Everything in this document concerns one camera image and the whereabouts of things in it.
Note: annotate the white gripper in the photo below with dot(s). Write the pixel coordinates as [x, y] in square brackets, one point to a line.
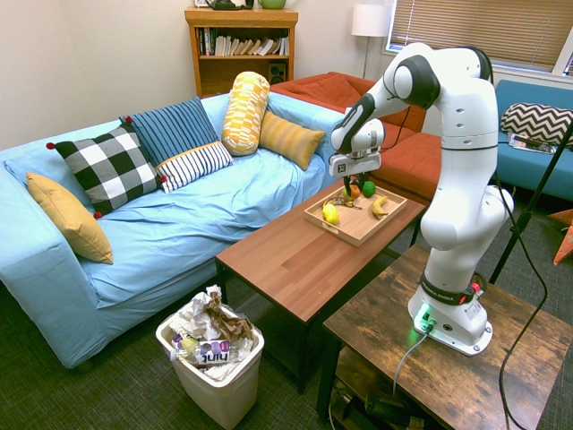
[353, 165]

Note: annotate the orange tangerine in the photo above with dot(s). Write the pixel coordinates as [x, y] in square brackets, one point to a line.
[355, 191]

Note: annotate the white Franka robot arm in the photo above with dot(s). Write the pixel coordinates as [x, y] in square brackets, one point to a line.
[465, 134]

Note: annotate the light wooden tray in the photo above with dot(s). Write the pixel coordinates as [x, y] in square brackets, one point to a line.
[362, 224]

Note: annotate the green apple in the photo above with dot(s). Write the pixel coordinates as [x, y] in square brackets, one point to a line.
[345, 192]

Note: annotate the green lime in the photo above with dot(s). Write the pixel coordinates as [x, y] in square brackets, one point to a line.
[369, 188]

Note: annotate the overripe brown banana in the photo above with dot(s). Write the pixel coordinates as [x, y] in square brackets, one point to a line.
[342, 202]

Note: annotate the yellow banana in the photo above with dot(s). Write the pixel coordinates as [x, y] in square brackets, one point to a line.
[380, 207]

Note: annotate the yellow lemon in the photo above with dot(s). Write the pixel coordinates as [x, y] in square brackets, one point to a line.
[330, 214]

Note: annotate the orange couch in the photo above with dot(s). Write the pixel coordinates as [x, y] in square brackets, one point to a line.
[403, 165]

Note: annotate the mustard striped pillow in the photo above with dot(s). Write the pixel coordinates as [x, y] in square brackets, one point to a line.
[288, 139]

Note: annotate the reddish wooden coffee table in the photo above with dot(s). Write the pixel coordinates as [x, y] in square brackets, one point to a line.
[291, 269]

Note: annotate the yellow white patterned bolster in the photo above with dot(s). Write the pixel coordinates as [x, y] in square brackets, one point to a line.
[246, 112]

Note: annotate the small black speaker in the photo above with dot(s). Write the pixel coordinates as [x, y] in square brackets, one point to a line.
[277, 72]

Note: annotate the wooden bookshelf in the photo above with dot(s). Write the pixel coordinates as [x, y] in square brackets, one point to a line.
[242, 71]

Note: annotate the white navy striped pillow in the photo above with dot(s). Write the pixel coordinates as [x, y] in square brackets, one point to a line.
[197, 163]

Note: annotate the white shade floor lamp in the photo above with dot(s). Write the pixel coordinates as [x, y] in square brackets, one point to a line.
[370, 20]

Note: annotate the teal sofa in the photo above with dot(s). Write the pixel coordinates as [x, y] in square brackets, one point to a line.
[528, 174]

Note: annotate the row of paperback books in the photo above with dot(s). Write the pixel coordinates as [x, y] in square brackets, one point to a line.
[242, 47]

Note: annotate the magazine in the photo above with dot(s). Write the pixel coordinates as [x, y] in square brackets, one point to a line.
[530, 143]

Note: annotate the light blue couch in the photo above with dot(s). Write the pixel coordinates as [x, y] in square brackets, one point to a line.
[179, 233]

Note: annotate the blue striped pillow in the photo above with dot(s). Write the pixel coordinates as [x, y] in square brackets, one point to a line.
[174, 125]

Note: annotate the wooden window blinds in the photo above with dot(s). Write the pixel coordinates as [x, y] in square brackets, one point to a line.
[470, 27]

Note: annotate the black white chevron pillow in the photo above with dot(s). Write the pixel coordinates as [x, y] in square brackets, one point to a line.
[537, 118]

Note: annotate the crumpled brown paper bag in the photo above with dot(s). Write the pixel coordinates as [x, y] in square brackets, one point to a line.
[226, 324]

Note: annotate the green ceramic pot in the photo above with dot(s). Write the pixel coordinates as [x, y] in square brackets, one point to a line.
[273, 3]

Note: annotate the rustic dark wood table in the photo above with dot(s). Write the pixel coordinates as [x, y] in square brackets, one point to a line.
[403, 380]

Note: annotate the crumpled white paper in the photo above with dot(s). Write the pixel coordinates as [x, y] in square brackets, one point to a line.
[194, 315]

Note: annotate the orange paper object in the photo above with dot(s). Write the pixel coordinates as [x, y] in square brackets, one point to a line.
[565, 242]

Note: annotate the black white shelf ornament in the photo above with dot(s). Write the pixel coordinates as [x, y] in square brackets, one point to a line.
[224, 3]

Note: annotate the clear purple-label plastic bottle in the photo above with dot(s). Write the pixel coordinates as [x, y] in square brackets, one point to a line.
[210, 351]

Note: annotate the black equipment under table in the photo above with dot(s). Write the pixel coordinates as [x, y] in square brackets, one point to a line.
[385, 407]

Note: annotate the black white checkered pillow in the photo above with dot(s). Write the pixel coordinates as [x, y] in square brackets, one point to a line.
[107, 168]

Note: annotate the white plastic trash bin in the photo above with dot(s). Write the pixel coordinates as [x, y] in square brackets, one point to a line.
[224, 394]

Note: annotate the plain mustard pillow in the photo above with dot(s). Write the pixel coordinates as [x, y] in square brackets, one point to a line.
[71, 219]

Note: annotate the black camera stand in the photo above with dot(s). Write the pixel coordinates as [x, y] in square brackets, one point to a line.
[532, 208]

